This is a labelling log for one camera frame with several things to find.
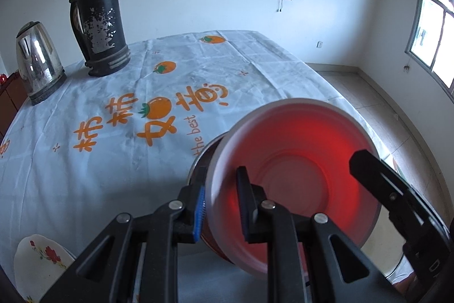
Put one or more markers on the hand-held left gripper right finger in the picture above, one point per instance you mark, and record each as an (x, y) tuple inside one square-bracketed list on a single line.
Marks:
[(244, 203)]

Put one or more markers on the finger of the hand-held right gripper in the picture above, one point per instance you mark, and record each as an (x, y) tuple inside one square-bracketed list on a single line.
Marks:
[(376, 171)]

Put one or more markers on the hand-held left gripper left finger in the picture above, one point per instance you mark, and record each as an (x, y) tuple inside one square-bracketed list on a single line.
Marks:
[(198, 214)]

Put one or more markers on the stainless steel bowl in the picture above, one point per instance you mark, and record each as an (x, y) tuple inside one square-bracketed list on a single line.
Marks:
[(204, 161)]

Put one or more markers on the red plastic bowl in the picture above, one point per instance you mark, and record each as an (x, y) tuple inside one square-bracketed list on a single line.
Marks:
[(312, 146)]

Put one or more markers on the small red flower plate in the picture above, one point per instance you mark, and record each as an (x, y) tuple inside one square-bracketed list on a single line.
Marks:
[(39, 267)]

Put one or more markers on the white tablecloth with orange print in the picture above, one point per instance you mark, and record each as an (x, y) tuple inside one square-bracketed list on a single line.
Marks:
[(106, 93)]

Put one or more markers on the worn black thermos flask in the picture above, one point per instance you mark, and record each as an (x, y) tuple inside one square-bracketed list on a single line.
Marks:
[(99, 22)]

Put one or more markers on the brown wooden cabinet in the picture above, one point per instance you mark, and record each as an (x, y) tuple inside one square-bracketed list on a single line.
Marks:
[(9, 104)]

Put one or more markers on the stainless steel electric kettle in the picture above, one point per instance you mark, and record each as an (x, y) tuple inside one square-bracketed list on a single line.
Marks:
[(35, 65)]

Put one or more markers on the small red ornament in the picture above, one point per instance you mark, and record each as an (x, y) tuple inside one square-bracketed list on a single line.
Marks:
[(3, 78)]

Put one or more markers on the window with grey frame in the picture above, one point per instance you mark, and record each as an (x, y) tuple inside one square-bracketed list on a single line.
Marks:
[(432, 36)]

